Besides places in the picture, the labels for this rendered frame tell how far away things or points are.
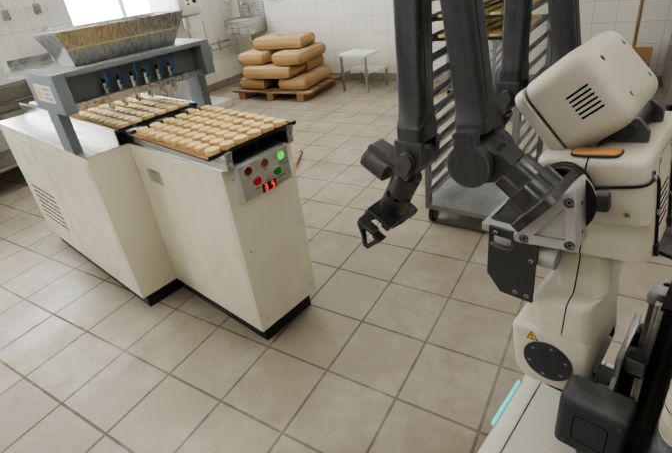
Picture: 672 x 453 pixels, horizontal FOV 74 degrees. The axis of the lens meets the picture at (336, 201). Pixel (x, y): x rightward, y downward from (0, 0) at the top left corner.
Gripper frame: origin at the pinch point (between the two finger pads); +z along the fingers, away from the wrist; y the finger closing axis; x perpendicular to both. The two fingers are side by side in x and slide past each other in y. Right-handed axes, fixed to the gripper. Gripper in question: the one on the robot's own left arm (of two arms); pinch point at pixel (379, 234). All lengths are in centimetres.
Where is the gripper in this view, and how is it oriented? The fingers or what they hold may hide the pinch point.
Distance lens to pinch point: 103.6
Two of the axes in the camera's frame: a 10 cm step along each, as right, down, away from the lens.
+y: -6.6, 4.2, -6.2
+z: -2.3, 6.8, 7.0
